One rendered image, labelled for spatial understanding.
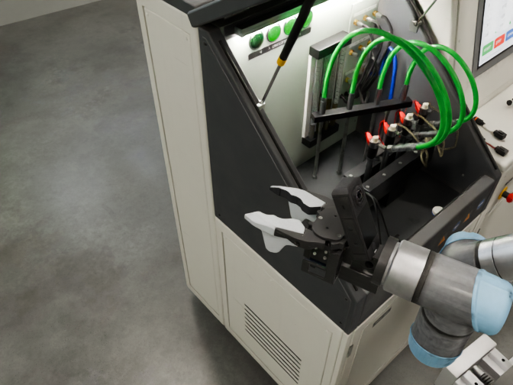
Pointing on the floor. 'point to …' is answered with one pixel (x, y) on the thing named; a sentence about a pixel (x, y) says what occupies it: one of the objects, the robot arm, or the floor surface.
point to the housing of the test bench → (185, 139)
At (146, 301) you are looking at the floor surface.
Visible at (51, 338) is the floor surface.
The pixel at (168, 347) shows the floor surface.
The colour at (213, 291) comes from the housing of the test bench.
